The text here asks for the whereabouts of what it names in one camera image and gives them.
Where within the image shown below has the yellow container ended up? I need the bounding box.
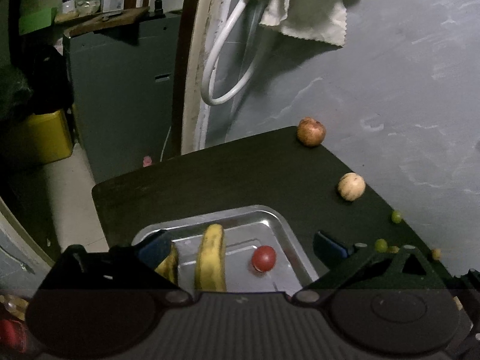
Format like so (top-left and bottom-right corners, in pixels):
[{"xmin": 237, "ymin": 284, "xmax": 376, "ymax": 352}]
[{"xmin": 26, "ymin": 110, "xmax": 73, "ymax": 164}]

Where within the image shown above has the red apple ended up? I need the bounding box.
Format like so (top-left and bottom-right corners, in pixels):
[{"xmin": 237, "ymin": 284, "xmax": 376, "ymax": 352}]
[{"xmin": 297, "ymin": 117, "xmax": 326, "ymax": 146}]

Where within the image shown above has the large yellow banana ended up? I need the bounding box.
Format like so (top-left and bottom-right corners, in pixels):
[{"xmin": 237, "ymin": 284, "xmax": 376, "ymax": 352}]
[{"xmin": 194, "ymin": 223, "xmax": 226, "ymax": 293}]

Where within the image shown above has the metal baking tray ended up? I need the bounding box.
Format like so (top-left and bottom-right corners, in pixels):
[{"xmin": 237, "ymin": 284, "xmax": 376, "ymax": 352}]
[{"xmin": 132, "ymin": 205, "xmax": 319, "ymax": 296}]

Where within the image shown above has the white hanging cloth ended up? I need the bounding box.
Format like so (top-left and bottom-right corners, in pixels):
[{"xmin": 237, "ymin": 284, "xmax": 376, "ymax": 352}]
[{"xmin": 257, "ymin": 0, "xmax": 347, "ymax": 47}]

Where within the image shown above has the small beige fruit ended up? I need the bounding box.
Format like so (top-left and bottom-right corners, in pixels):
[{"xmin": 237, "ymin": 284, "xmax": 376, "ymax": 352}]
[{"xmin": 387, "ymin": 246, "xmax": 400, "ymax": 254}]

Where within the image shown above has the red cherry tomato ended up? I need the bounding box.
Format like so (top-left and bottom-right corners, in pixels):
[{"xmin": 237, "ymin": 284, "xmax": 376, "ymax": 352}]
[{"xmin": 251, "ymin": 245, "xmax": 277, "ymax": 272}]

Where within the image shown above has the white looped hose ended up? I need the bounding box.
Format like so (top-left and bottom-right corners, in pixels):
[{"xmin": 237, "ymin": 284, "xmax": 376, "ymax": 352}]
[{"xmin": 199, "ymin": 0, "xmax": 264, "ymax": 107}]

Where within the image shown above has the round beige melon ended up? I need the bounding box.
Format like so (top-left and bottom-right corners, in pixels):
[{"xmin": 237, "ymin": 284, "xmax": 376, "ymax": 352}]
[{"xmin": 337, "ymin": 172, "xmax": 366, "ymax": 202}]

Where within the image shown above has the green box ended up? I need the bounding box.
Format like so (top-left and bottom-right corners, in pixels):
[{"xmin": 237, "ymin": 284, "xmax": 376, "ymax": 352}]
[{"xmin": 19, "ymin": 7, "xmax": 57, "ymax": 35}]

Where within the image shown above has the green grape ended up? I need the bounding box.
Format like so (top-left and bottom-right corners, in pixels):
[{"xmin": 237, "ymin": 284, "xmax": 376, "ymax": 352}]
[
  {"xmin": 374, "ymin": 238, "xmax": 388, "ymax": 253},
  {"xmin": 391, "ymin": 210, "xmax": 404, "ymax": 224}
]

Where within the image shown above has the small dark banana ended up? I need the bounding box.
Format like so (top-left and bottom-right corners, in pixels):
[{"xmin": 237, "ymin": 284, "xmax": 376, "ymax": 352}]
[{"xmin": 154, "ymin": 242, "xmax": 179, "ymax": 284}]

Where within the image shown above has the small tan fruit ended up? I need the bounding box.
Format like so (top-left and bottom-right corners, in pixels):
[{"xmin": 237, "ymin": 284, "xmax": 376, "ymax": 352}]
[{"xmin": 431, "ymin": 248, "xmax": 442, "ymax": 261}]

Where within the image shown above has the wooden board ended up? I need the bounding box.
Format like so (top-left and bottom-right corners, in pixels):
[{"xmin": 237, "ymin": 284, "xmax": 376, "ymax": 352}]
[{"xmin": 64, "ymin": 7, "xmax": 150, "ymax": 38}]

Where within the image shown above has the grey cabinet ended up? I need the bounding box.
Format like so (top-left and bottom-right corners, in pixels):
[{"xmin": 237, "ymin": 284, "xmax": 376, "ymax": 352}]
[{"xmin": 64, "ymin": 14, "xmax": 181, "ymax": 183}]

